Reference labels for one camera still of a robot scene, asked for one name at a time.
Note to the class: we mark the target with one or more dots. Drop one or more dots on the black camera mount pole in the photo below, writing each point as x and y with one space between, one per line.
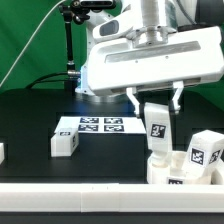
73 75

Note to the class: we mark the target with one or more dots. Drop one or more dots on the white paper marker sheet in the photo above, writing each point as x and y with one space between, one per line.
86 124

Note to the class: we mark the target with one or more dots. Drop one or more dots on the black camera on mount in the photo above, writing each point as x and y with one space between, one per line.
94 4

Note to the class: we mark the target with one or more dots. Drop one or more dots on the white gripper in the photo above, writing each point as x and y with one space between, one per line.
188 58

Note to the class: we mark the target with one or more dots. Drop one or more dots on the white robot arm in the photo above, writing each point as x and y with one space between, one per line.
143 22

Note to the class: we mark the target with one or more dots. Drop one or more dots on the white round stool seat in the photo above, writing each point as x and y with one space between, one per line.
171 173

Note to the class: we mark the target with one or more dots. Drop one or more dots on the white front rail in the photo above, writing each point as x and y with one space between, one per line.
27 197

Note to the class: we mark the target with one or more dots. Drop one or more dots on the white left block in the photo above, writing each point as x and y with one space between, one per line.
2 154

